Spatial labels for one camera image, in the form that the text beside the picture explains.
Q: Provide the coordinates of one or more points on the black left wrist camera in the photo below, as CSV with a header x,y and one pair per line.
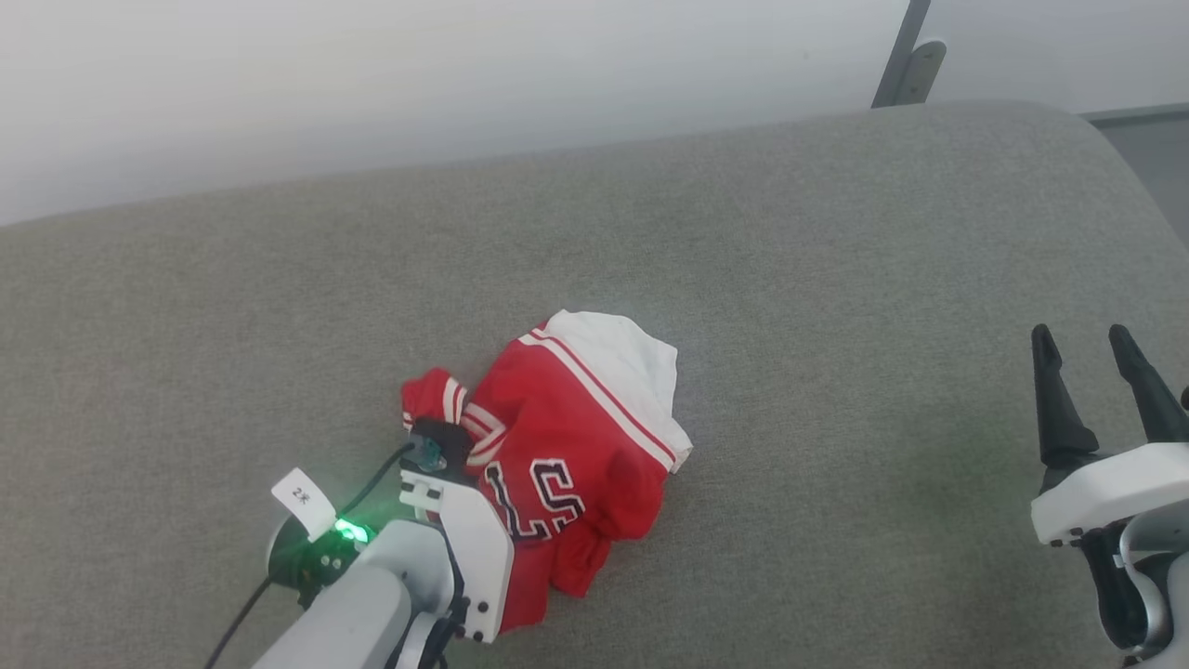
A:
x,y
438,448

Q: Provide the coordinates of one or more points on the white paper label tag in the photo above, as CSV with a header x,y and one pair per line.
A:
x,y
305,502

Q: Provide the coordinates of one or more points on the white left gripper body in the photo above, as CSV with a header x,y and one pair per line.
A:
x,y
478,548

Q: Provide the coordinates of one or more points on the grey fabric sofa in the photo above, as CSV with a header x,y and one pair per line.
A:
x,y
799,279

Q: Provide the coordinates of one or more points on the grey rounded metal bracket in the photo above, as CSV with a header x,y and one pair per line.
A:
x,y
921,70

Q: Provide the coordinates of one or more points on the grey metal slanted post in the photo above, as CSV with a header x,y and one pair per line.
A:
x,y
901,56

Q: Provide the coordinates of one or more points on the dark grey baseboard strip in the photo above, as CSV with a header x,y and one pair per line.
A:
x,y
1138,115

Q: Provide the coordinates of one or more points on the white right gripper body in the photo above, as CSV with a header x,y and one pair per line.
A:
x,y
1115,488

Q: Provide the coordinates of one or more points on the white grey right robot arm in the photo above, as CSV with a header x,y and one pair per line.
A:
x,y
1156,595

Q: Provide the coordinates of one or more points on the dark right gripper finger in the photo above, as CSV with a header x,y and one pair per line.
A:
x,y
1057,418
1152,395

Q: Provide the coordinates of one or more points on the red and white sports jersey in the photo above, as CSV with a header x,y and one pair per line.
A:
x,y
567,418

